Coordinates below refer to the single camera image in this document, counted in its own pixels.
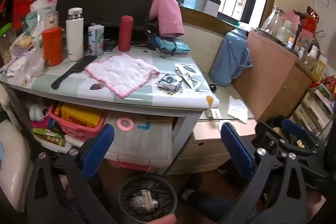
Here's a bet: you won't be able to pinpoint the brown white paper scrap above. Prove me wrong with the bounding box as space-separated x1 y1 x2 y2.
133 189 159 211

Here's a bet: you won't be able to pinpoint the glass jar with lid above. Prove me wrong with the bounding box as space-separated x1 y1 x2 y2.
261 6 285 37

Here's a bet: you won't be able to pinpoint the small white carton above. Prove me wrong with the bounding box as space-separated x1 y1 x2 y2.
205 108 221 118

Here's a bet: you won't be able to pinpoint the brown wooden cabinet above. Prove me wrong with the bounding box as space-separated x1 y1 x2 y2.
232 30 314 122

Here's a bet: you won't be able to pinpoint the small white pink bottle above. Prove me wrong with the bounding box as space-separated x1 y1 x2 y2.
46 11 59 29

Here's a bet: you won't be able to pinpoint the black comb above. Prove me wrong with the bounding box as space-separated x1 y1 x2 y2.
51 55 98 90

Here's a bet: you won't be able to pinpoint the dark round trash bin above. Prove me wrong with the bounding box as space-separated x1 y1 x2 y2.
118 175 179 223

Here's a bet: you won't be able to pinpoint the pink plastic storage box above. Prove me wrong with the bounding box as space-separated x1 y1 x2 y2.
104 115 175 172

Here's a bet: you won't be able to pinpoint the blue thermos flask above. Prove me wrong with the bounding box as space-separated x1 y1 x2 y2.
209 22 253 87

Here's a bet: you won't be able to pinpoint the grey frame desk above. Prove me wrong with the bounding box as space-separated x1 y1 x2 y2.
0 52 220 175

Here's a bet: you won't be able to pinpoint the green snack packets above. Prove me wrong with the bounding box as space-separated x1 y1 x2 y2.
32 128 66 147

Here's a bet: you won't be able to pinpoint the silver foil wrapper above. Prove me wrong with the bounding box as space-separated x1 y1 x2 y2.
174 63 197 75
181 74 202 90

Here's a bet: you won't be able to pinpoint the yellow box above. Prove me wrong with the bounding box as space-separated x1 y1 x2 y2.
61 104 102 127

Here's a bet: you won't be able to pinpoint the white leather chair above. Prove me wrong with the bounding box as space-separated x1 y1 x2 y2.
0 82 35 212

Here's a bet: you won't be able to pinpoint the white trash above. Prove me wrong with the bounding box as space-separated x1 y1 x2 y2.
85 53 161 99

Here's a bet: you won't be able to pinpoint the pink plastic basket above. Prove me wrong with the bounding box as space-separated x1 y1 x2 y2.
48 105 107 139

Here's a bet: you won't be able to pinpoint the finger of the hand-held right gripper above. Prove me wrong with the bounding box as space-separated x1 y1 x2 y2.
282 118 320 153
255 121 316 162

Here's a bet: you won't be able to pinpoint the blue white small packet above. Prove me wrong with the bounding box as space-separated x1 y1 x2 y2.
157 73 183 92

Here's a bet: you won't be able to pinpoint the white insulated bottle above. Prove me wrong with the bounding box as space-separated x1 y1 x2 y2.
66 7 85 62

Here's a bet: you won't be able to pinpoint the pile of snack packets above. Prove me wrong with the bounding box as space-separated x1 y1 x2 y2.
311 76 336 106

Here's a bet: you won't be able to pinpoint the printed round canister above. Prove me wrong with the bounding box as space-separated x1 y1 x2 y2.
88 25 105 57

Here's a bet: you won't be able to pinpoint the pink ring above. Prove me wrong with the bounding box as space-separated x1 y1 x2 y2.
117 118 135 132

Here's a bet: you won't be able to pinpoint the red insulated bottle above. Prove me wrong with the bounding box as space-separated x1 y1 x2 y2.
118 15 134 52

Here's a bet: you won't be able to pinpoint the white plastic bag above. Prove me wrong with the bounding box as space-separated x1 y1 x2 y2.
0 38 46 83

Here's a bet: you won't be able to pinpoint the white shelf rack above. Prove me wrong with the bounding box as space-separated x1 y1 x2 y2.
289 77 336 141

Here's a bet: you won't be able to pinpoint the beige drawer cabinet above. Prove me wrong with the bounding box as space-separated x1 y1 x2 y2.
165 74 261 176

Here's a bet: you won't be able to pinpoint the white tissue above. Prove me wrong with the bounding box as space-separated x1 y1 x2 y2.
227 95 249 124

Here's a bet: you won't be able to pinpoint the orange plastic jar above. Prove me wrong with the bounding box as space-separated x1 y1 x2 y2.
41 27 64 67

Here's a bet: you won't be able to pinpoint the clear jar green lid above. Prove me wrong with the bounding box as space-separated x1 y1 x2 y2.
0 23 17 62

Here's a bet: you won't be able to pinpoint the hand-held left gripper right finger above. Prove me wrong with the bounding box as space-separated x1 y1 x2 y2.
220 122 308 224

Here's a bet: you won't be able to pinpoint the blue wipes pack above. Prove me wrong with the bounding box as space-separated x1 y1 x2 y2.
152 36 192 55

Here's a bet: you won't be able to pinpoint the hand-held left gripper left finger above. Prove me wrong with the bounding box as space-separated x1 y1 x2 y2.
26 123 118 224

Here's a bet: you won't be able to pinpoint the small white box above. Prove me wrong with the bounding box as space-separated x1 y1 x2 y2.
203 0 221 18

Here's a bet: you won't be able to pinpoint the person's right leg in jeans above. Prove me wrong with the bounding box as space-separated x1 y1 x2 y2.
181 177 259 223

